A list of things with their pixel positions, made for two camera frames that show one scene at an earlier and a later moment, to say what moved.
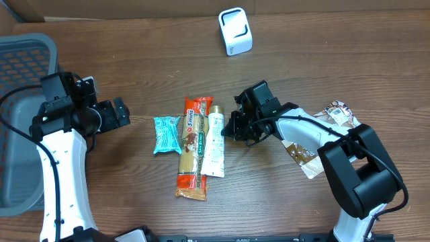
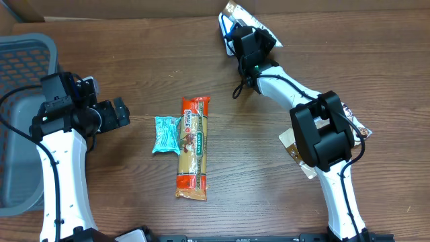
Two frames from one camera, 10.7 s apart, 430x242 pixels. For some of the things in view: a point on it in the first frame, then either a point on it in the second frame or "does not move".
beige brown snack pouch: x=336 y=112 does not move
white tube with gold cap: x=213 y=163 -> x=234 y=17
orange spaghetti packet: x=193 y=161 does not move
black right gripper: x=237 y=130 -> x=265 y=37
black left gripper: x=116 y=119 does not move
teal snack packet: x=166 y=134 does not move
